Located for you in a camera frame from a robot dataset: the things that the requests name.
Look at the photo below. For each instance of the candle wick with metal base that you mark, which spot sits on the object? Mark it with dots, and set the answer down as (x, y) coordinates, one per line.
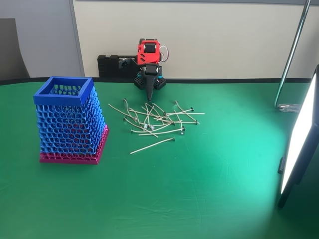
(152, 127)
(173, 138)
(159, 108)
(192, 109)
(129, 109)
(135, 119)
(145, 127)
(146, 104)
(124, 100)
(183, 128)
(182, 133)
(124, 119)
(176, 101)
(132, 130)
(164, 114)
(197, 122)

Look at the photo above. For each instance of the black perforated arm base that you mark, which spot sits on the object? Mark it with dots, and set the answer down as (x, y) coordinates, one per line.
(138, 83)

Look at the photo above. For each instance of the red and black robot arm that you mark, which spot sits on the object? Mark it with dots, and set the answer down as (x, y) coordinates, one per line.
(144, 56)

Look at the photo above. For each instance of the blue and magenta mesh basket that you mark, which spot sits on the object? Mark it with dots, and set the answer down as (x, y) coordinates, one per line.
(62, 99)

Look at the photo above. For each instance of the black plastic tool case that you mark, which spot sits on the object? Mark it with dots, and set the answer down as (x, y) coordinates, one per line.
(109, 66)

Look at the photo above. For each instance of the green table cloth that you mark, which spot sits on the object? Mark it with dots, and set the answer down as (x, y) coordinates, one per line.
(174, 186)

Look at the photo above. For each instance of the chrome metal stand pole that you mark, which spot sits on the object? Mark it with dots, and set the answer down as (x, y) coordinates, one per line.
(296, 37)

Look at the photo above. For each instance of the black framed LED light panel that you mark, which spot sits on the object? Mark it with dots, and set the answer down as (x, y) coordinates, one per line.
(299, 139)

